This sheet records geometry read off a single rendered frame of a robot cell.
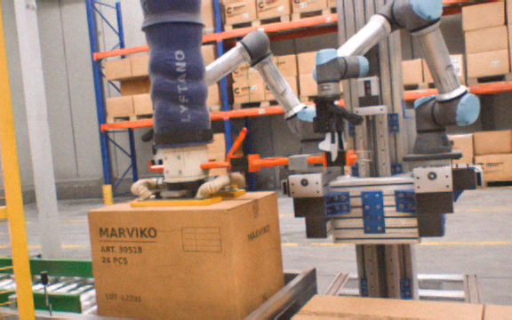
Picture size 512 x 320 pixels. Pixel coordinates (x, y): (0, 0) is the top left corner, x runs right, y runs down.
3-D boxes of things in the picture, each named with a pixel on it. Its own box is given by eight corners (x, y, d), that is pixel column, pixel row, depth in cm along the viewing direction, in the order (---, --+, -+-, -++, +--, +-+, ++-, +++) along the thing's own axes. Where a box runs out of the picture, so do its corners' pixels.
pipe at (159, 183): (132, 196, 197) (130, 181, 197) (171, 188, 220) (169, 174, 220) (210, 195, 182) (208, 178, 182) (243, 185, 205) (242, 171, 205)
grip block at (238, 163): (228, 173, 187) (227, 156, 187) (241, 171, 196) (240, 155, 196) (250, 172, 184) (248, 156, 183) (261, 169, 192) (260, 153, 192)
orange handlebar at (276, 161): (125, 175, 210) (124, 166, 210) (170, 167, 237) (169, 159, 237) (355, 163, 169) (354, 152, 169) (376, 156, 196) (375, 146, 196)
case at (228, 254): (97, 316, 198) (86, 211, 196) (159, 284, 234) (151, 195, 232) (240, 330, 172) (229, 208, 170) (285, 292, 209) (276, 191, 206)
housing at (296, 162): (288, 170, 179) (287, 156, 179) (295, 168, 185) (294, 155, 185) (308, 169, 176) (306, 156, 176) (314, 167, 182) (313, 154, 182)
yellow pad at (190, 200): (129, 207, 196) (128, 194, 196) (146, 203, 205) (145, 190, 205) (208, 206, 181) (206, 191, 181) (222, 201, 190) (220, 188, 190)
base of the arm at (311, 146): (302, 160, 244) (300, 139, 243) (334, 157, 239) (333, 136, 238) (293, 163, 230) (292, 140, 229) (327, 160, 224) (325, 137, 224)
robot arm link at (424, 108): (429, 128, 224) (428, 96, 224) (455, 126, 213) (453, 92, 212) (409, 130, 219) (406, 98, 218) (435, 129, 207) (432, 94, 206)
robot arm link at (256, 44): (279, 43, 224) (184, 108, 219) (274, 47, 235) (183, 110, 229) (264, 20, 223) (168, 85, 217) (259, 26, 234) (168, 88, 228)
